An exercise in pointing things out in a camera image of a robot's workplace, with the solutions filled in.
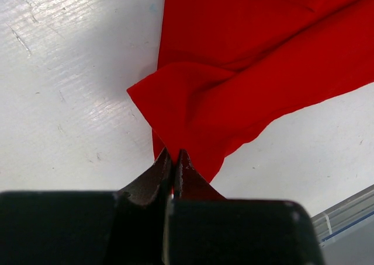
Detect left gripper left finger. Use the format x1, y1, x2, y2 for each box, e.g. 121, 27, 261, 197
118, 149, 172, 264

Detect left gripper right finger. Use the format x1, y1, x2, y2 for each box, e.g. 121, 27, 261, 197
174, 149, 226, 201

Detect bright red t-shirt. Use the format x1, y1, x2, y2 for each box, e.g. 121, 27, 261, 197
128, 0, 373, 181

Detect front aluminium rail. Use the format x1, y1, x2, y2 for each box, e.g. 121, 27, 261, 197
311, 186, 373, 247

